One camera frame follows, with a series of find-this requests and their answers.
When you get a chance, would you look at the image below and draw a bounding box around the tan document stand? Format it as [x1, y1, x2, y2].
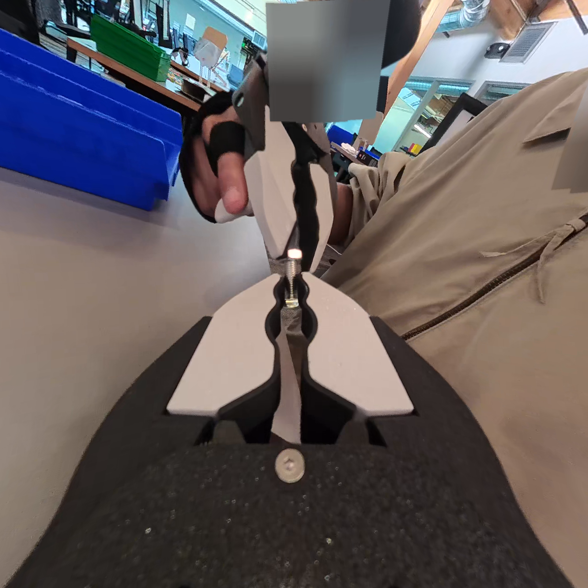
[195, 26, 229, 74]

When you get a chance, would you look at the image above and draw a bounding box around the person's right hand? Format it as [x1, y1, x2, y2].
[189, 111, 253, 224]

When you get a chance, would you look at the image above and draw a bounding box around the silver bolt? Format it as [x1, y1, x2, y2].
[281, 260, 302, 308]

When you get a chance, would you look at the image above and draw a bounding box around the person's right forearm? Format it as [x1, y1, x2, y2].
[331, 184, 355, 245]

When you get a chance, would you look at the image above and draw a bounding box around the brown wooden table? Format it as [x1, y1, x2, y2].
[66, 39, 205, 116]

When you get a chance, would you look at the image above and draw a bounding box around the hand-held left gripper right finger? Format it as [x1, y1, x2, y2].
[296, 272, 415, 437]

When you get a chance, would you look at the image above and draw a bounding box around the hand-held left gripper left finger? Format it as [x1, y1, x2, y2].
[167, 273, 287, 440]

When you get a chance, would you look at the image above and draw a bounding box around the silver ventilation duct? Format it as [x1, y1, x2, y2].
[458, 0, 493, 28]

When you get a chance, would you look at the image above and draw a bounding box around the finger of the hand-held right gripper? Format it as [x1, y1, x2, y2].
[308, 162, 339, 274]
[245, 106, 304, 276]

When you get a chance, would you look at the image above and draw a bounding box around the green storage bin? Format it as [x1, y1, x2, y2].
[90, 14, 173, 83]

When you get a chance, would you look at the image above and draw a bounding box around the blue storage bin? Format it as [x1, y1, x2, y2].
[326, 124, 359, 149]
[0, 28, 184, 212]

